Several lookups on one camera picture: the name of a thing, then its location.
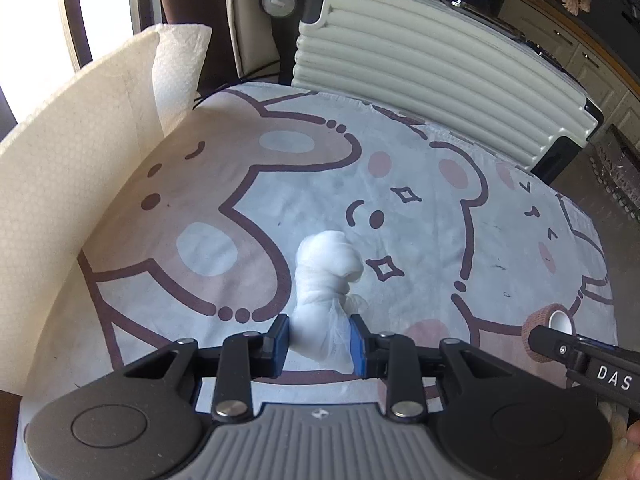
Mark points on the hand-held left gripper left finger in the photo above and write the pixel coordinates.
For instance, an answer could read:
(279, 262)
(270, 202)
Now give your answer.
(282, 345)

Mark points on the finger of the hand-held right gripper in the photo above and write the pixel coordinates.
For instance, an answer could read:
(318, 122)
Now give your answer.
(555, 345)

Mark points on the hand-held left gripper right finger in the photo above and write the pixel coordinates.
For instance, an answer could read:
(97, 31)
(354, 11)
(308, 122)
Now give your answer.
(356, 345)

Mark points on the brown bandage roll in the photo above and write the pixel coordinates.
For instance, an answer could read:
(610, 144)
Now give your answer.
(537, 316)

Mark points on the white gauze bundle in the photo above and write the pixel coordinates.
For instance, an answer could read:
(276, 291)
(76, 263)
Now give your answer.
(320, 280)

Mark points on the person's right hand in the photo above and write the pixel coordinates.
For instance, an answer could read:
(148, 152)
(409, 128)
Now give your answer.
(629, 455)

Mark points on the bear printed blanket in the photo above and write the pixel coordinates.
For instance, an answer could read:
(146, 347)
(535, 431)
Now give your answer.
(425, 240)

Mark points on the pack of water bottles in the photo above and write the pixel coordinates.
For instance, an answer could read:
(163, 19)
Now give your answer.
(620, 170)

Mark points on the white foam sheet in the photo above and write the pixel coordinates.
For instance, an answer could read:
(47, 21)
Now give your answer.
(75, 160)

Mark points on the white ribbed suitcase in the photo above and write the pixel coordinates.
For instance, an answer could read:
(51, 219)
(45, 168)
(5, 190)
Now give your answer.
(425, 70)

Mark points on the cream kitchen cabinets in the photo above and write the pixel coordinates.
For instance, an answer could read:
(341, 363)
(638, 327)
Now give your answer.
(600, 65)

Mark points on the beige padded panel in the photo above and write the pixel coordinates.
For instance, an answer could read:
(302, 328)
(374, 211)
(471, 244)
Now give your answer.
(255, 20)

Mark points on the black window frame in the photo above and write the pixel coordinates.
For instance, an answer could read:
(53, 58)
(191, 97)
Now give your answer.
(75, 10)

